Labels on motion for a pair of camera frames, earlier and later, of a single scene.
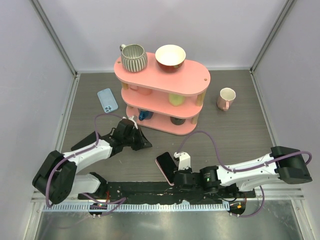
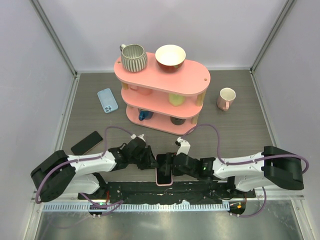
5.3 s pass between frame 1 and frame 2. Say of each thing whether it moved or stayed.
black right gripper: moved
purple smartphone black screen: moved
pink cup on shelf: stayed
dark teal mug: stayed
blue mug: stayed
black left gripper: moved
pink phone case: moved
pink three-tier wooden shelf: stayed
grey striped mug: stayed
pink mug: stayed
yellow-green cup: stayed
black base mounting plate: stayed
